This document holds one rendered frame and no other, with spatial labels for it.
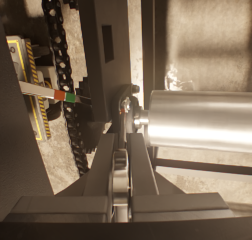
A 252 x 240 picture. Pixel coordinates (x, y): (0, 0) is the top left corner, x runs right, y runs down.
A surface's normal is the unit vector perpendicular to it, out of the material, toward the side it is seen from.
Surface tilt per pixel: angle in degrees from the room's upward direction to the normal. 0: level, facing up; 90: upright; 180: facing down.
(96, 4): 90
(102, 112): 0
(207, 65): 0
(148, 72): 0
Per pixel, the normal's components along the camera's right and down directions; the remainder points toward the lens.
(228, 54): -0.24, 0.42
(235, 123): -0.25, -0.01
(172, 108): -0.22, -0.30
